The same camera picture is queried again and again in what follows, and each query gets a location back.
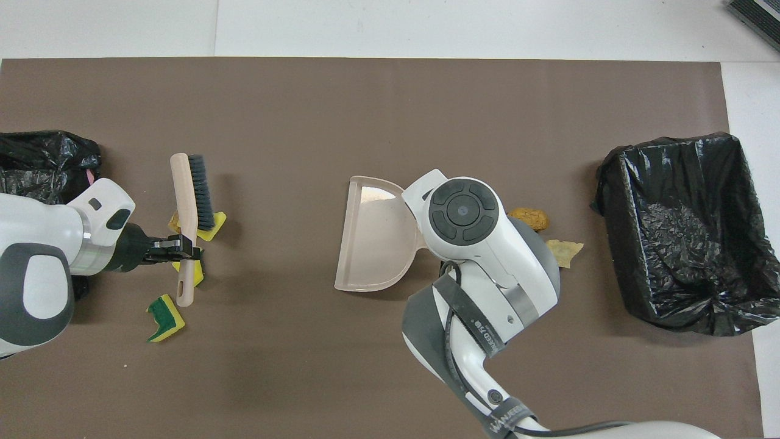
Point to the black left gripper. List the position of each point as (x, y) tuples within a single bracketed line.
[(137, 250)]

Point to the small yellow sponge piece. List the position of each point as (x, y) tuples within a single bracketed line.
[(200, 274)]

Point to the large yellow sponge piece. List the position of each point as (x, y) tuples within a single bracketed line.
[(216, 228)]

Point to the pink hand brush black bristles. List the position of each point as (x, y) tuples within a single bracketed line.
[(183, 195)]

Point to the green and yellow sponge piece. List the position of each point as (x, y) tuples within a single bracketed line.
[(167, 320)]

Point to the pink plastic dustpan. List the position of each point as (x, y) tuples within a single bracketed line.
[(372, 244)]

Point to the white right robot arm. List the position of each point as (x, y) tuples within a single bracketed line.
[(487, 256)]

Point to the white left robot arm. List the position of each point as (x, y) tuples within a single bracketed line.
[(36, 286)]

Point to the bin covered by black bag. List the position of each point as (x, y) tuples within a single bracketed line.
[(36, 158)]

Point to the open bin with black liner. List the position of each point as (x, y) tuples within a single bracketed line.
[(646, 256)]

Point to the brown paper table mat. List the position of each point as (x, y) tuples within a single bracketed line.
[(390, 97)]

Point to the pale crumpled cracker piece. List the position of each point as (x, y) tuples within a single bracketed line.
[(568, 251)]

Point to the dark ribbed device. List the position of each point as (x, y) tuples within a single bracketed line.
[(758, 18)]

